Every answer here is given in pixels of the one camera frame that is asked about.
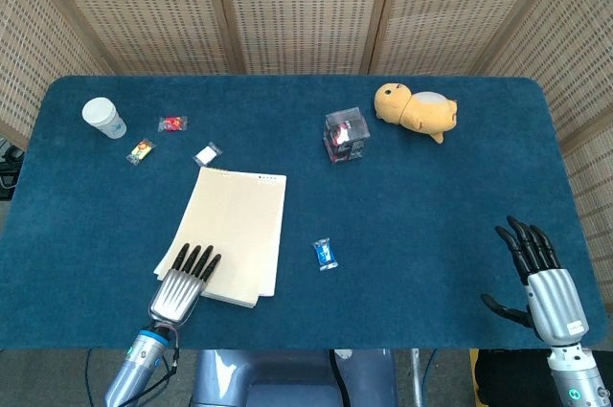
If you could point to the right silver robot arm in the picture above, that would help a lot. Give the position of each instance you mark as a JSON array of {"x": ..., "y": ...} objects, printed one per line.
[{"x": 577, "y": 378}]

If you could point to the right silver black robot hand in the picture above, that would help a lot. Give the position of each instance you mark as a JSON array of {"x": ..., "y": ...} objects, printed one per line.
[{"x": 555, "y": 304}]

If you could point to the white candy packet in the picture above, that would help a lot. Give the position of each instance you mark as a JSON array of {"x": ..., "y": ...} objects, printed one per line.
[{"x": 207, "y": 154}]

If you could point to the blue candy packet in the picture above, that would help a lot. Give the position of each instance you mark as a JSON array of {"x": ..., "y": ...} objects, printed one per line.
[{"x": 325, "y": 254}]

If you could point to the metal table leg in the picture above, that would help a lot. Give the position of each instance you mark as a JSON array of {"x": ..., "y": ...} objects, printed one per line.
[{"x": 416, "y": 378}]

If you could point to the woven bamboo screen panel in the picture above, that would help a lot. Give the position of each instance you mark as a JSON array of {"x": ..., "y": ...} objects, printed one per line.
[
  {"x": 143, "y": 9},
  {"x": 455, "y": 9},
  {"x": 301, "y": 9},
  {"x": 574, "y": 67},
  {"x": 29, "y": 43}
]

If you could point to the beige paper notepad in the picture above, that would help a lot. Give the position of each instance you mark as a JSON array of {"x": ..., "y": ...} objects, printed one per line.
[{"x": 239, "y": 225}]

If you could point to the black equipment beside table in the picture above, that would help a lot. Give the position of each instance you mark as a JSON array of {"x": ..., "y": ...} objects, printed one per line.
[{"x": 9, "y": 172}]

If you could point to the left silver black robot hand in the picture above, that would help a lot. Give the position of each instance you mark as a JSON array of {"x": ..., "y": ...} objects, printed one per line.
[{"x": 174, "y": 294}]

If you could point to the clear box with toy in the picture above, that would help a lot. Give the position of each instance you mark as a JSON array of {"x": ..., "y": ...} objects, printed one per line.
[{"x": 346, "y": 136}]

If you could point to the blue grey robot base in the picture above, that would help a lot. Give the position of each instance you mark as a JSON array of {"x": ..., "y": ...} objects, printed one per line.
[{"x": 287, "y": 378}]

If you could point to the black yellow bag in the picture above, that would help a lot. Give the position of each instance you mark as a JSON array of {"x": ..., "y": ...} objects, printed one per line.
[{"x": 507, "y": 378}]

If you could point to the yellow plush toy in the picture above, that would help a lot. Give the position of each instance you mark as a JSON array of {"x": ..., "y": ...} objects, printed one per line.
[{"x": 407, "y": 107}]

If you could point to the red candy packet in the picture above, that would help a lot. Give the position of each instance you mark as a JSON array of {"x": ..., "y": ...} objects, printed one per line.
[{"x": 173, "y": 124}]

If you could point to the yellow green candy packet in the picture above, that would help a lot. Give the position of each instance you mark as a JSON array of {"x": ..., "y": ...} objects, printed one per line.
[{"x": 141, "y": 151}]

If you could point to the white paper cup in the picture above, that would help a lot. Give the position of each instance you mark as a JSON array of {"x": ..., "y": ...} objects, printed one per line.
[{"x": 100, "y": 115}]

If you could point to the blue table mat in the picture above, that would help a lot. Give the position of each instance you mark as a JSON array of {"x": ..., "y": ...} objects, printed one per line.
[{"x": 407, "y": 215}]

